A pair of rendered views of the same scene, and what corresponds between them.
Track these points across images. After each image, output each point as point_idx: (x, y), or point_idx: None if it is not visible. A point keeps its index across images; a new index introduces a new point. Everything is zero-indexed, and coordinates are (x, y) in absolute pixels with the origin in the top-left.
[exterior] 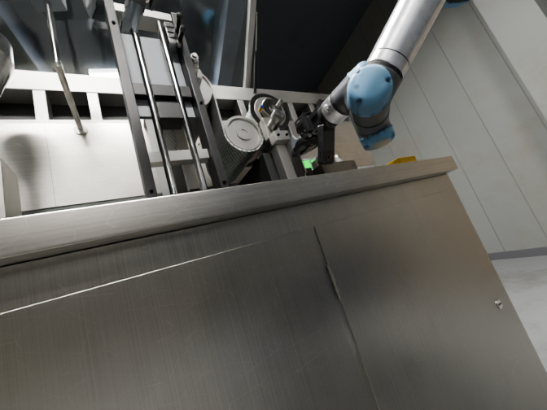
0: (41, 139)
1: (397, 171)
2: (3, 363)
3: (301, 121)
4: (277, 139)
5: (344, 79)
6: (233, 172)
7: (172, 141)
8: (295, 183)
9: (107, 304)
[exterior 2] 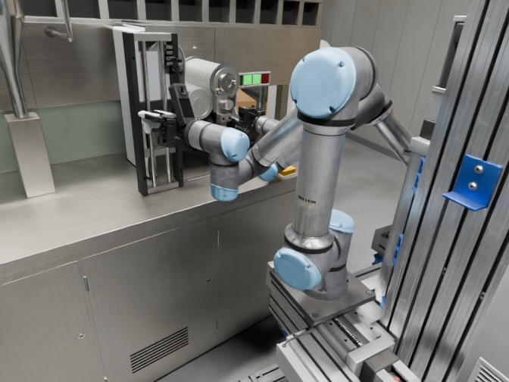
0: None
1: (274, 186)
2: (117, 259)
3: (243, 110)
4: (221, 122)
5: (273, 126)
6: None
7: None
8: (216, 202)
9: (141, 245)
